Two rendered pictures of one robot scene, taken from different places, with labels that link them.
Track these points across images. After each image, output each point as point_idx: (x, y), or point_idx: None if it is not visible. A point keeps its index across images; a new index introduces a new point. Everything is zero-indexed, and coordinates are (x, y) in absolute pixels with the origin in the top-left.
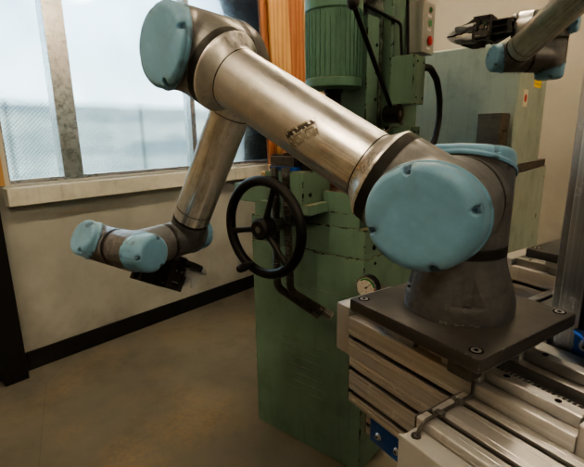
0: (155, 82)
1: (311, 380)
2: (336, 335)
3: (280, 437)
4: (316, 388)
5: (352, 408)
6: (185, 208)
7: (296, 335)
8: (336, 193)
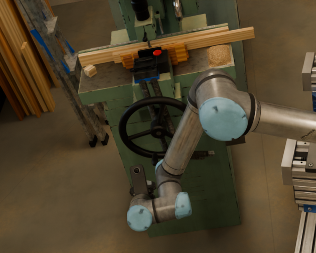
0: (224, 140)
1: (191, 193)
2: (206, 159)
3: (176, 238)
4: (197, 196)
5: (228, 193)
6: (180, 166)
7: None
8: (185, 75)
